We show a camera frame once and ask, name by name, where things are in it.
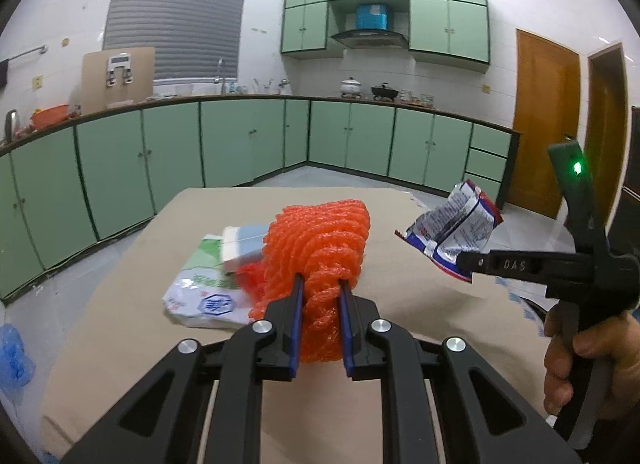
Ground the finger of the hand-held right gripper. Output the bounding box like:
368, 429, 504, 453
456, 250, 501, 281

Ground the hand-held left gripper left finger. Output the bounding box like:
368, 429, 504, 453
62, 273, 306, 464

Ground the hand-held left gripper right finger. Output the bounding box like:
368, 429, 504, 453
340, 280, 583, 464

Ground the red white blue snack packet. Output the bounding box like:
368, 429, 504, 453
394, 180, 503, 285

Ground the orange foam fruit net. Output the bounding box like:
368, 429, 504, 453
248, 199, 372, 365

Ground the small white blue carton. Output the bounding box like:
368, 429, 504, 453
221, 225, 271, 275

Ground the green white plastic packet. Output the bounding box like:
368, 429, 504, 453
161, 234, 251, 330

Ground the person's right hand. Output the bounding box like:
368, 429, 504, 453
543, 309, 640, 421

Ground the beige scalloped tablecloth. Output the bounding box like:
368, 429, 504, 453
40, 185, 566, 464

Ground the red crumpled plastic wrapper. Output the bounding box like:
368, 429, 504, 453
235, 264, 271, 305

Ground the green cabinet drawer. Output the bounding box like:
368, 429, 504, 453
471, 123, 512, 157
467, 148, 508, 182
465, 176, 502, 210

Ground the closed wooden door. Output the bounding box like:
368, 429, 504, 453
507, 28, 583, 220

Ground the green base cabinet unit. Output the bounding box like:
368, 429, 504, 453
0, 94, 521, 307

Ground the black range hood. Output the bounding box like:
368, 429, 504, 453
329, 29, 407, 50

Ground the blue plastic bag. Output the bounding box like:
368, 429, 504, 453
0, 324, 37, 402

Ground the orange plastic basin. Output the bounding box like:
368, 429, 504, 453
30, 105, 70, 131

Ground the grey window blind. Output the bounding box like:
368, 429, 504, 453
101, 0, 248, 85

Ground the metal towel bar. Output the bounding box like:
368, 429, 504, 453
5, 45, 48, 65

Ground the green wall cabinet unit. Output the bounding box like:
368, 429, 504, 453
280, 0, 491, 75

